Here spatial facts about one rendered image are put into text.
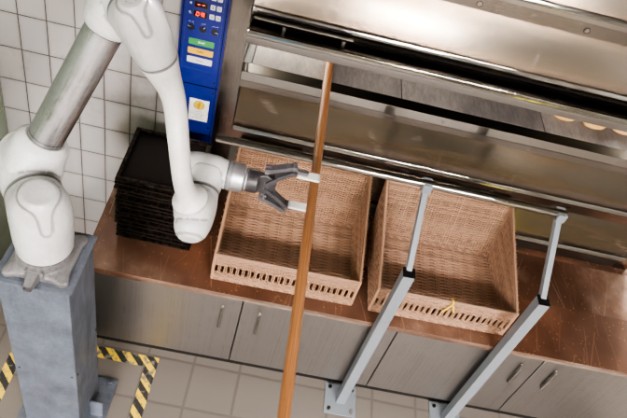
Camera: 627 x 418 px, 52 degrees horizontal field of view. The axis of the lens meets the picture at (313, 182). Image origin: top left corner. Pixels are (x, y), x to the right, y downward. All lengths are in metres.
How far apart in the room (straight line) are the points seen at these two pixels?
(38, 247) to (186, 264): 0.80
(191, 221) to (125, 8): 0.62
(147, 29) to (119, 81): 1.05
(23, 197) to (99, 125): 1.00
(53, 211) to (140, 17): 0.57
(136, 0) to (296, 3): 0.81
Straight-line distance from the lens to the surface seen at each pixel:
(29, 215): 1.78
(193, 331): 2.70
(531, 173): 2.71
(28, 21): 2.55
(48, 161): 1.89
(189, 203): 1.80
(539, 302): 2.35
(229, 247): 2.55
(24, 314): 2.09
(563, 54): 2.39
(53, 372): 2.36
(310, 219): 1.88
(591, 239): 3.06
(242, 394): 2.90
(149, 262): 2.49
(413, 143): 2.55
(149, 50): 1.54
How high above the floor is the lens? 2.59
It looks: 44 degrees down
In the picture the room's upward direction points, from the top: 18 degrees clockwise
